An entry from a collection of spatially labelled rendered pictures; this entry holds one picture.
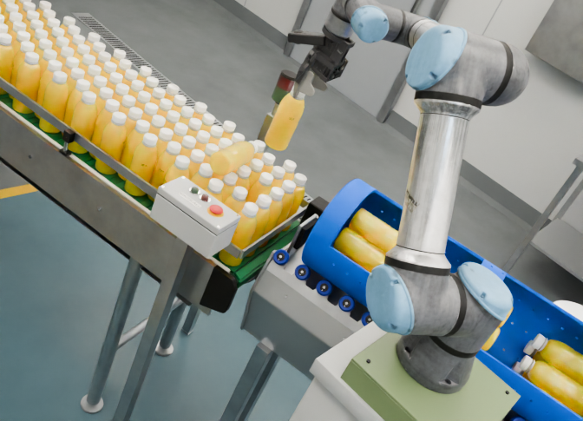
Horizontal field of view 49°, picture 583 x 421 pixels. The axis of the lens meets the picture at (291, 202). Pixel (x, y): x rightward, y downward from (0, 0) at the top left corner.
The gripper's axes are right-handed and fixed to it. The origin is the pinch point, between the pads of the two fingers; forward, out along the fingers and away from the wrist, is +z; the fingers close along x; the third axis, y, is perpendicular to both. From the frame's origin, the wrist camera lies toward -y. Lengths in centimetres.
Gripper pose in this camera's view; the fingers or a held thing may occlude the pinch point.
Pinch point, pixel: (299, 90)
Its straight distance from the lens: 172.2
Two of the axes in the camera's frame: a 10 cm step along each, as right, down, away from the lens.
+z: -3.8, 6.9, 6.1
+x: 5.7, -3.5, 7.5
